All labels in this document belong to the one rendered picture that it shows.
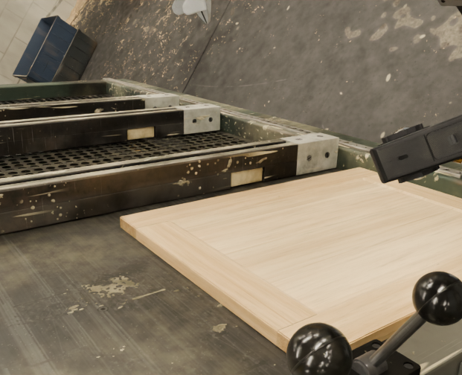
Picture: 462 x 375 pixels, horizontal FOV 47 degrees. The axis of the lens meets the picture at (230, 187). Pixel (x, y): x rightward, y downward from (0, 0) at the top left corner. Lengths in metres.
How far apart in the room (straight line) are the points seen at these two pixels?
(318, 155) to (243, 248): 0.48
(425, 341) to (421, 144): 0.25
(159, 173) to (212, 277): 0.33
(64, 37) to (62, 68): 0.26
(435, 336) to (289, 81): 2.41
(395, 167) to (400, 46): 2.23
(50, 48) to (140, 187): 4.08
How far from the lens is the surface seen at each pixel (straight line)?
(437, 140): 0.34
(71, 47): 5.02
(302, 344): 0.31
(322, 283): 0.67
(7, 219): 0.86
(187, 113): 1.49
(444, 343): 0.55
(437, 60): 2.44
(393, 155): 0.35
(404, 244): 0.81
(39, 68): 4.93
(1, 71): 5.93
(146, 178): 0.93
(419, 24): 2.60
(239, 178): 1.05
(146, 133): 1.45
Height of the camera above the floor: 1.80
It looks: 40 degrees down
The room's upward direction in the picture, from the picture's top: 60 degrees counter-clockwise
